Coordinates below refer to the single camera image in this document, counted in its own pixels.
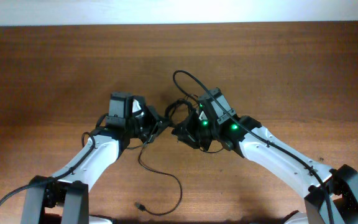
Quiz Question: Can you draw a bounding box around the black usb cable silver plug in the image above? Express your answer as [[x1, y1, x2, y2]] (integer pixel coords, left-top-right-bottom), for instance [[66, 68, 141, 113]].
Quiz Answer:
[[134, 140, 183, 217]]

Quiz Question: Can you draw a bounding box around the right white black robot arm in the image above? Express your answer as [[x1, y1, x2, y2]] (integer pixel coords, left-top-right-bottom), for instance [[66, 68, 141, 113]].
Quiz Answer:
[[172, 88, 358, 223]]

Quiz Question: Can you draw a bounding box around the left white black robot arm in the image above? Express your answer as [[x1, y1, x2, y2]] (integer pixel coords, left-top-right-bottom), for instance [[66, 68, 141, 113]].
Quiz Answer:
[[21, 92, 168, 223]]

